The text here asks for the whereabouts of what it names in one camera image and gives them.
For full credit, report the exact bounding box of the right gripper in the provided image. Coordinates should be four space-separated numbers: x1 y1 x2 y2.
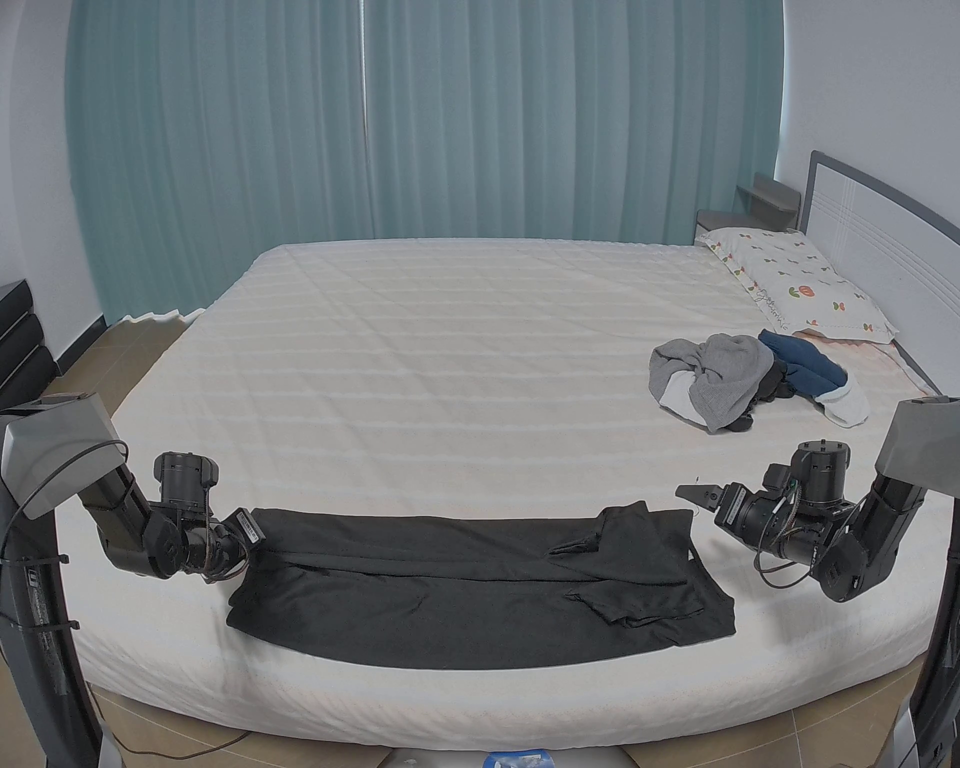
716 483 796 558

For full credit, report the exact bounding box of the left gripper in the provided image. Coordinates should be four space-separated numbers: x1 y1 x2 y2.
202 508 265 582

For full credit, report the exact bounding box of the black T-shirt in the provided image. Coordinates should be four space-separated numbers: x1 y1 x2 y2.
225 504 736 671

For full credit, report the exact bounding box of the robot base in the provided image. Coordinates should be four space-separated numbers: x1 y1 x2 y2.
378 742 627 768

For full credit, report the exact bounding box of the pile of clothes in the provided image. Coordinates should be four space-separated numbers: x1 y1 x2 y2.
648 328 871 435

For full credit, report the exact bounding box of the bed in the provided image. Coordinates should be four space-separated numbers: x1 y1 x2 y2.
52 150 960 755

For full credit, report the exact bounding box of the white printed pillow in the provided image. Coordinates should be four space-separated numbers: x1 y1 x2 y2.
696 227 901 346

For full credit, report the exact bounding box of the black chest of drawers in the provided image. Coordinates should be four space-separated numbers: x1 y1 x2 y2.
0 279 60 410

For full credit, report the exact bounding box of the grey bedside table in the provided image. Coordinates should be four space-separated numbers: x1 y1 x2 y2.
693 172 802 245

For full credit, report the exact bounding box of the blue-green curtain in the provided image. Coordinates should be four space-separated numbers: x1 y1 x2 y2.
362 0 785 247
66 0 369 327

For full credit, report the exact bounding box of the black cable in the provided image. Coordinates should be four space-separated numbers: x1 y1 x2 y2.
0 441 130 564
752 517 820 595

